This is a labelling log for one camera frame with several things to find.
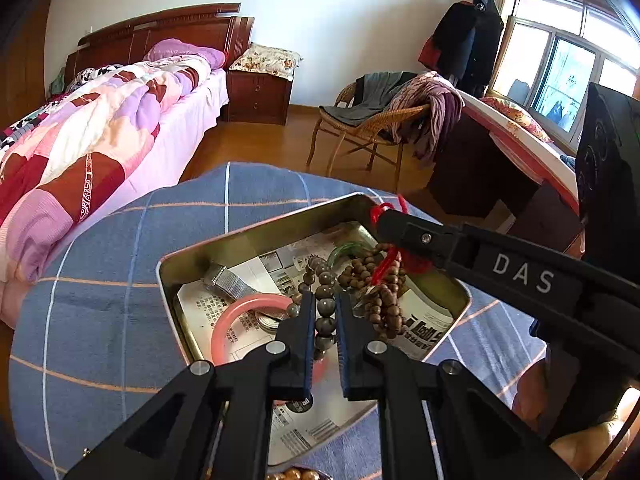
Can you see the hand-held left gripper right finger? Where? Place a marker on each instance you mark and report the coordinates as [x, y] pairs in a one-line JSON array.
[[345, 350]]

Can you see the white desk cover cloth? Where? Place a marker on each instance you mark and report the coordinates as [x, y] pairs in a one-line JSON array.
[[540, 160]]

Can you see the wooden wardrobe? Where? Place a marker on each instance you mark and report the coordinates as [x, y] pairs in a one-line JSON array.
[[22, 60]]

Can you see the pink tin box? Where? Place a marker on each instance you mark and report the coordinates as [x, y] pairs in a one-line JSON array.
[[235, 242]]

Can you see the blue grey garment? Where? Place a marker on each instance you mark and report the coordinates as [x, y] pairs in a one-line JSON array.
[[567, 160]]

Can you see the dark wooden desk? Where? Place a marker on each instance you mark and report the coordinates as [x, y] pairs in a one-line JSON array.
[[465, 180]]

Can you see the person's right hand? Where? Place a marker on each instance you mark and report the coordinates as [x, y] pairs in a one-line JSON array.
[[590, 445]]

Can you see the bed with pink sheet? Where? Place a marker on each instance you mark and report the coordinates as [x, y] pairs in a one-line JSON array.
[[200, 110]]

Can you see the window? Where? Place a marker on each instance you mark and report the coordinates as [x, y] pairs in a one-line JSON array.
[[555, 60]]

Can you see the black white printed blanket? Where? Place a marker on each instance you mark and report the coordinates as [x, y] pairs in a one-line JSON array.
[[95, 72]]

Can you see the wooden headboard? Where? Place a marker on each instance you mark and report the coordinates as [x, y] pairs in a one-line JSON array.
[[150, 30]]

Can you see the purple pink clothes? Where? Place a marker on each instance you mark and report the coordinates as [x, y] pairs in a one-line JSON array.
[[435, 105]]

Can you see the floral cushion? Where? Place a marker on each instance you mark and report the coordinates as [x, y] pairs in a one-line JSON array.
[[265, 60]]

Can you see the hanging dark coats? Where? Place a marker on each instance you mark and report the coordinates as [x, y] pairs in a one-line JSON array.
[[465, 40]]

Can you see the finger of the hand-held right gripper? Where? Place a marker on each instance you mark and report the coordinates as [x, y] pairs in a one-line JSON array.
[[475, 260]]

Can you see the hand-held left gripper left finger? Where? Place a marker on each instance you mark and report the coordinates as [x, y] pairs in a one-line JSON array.
[[307, 340]]

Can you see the green jade bangle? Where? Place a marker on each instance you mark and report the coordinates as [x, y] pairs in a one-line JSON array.
[[340, 249]]

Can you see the printed paper sheet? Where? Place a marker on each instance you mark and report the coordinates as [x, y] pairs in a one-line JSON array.
[[210, 310]]

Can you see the wooden nightstand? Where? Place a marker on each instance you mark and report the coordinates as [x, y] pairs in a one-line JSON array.
[[257, 97]]

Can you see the green bag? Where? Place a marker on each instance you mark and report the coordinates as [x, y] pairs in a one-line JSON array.
[[57, 82]]

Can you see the floral red pillow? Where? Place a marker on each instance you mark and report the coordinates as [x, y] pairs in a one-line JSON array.
[[520, 117]]

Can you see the patchwork pink quilt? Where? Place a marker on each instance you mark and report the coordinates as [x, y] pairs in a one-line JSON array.
[[90, 150]]

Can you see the wicker chair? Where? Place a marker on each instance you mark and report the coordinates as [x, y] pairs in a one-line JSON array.
[[350, 130]]

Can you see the silver mesh band watch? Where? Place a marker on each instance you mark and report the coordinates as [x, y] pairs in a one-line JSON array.
[[222, 277]]

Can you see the pink bangle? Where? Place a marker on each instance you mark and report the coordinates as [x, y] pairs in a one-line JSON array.
[[225, 325]]

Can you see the blue checked tablecloth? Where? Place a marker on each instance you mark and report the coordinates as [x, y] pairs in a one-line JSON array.
[[125, 310]]

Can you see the purple pillow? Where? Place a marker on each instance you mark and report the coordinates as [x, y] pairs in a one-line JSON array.
[[185, 52]]

